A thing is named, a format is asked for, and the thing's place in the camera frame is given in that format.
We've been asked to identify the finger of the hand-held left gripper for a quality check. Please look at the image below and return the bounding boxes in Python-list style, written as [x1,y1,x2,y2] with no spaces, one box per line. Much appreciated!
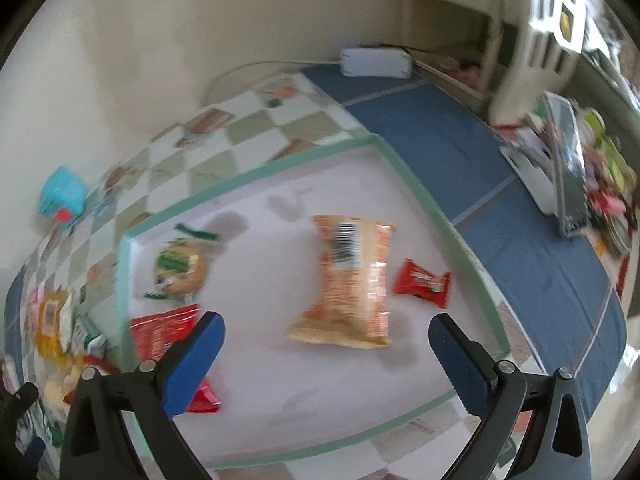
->
[0,382,41,413]

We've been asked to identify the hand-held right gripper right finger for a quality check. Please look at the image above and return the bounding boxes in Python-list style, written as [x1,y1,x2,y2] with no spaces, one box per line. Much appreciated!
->
[428,313,593,480]

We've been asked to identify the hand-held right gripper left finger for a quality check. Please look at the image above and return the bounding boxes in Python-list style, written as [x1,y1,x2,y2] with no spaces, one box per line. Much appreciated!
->
[59,311,226,480]

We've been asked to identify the orange snack packet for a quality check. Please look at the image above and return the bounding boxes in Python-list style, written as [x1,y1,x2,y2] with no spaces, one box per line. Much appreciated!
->
[287,215,396,348]

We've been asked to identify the clear plastic container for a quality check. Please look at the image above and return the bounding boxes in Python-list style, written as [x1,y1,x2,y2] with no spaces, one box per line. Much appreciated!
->
[115,133,511,468]

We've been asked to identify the red snack packet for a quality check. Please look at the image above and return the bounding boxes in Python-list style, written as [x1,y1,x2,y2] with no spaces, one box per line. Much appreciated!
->
[129,304,221,413]

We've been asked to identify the pile of snack packets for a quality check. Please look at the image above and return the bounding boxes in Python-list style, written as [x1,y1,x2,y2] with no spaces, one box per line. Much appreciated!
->
[0,285,121,461]

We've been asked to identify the small red candy packet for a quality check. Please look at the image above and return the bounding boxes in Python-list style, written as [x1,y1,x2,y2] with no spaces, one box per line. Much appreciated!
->
[391,259,452,307]

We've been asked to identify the round green cookie packet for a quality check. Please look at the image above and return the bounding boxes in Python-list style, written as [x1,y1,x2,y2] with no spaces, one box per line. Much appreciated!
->
[145,223,221,301]

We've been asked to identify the white flat box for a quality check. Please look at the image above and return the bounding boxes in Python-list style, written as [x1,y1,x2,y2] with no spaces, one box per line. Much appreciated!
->
[500,130,561,216]

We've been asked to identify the teal box with red label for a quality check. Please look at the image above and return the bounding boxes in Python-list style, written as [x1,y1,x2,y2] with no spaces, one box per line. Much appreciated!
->
[37,166,88,222]

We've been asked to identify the silver foil packet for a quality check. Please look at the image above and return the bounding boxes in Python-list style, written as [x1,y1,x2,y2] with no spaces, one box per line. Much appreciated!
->
[542,92,591,238]

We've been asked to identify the blue tablecloth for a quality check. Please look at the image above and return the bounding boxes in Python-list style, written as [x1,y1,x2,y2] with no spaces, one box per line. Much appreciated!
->
[297,62,628,421]

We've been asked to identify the checkered printed tablecloth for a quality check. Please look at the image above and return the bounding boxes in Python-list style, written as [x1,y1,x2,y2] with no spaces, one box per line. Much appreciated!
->
[5,72,531,480]

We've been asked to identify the white chair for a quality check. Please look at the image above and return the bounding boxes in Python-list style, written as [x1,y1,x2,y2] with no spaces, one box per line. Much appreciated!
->
[487,0,586,121]

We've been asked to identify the cream cabinet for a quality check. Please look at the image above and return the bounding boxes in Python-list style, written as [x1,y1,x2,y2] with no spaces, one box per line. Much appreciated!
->
[400,0,506,101]

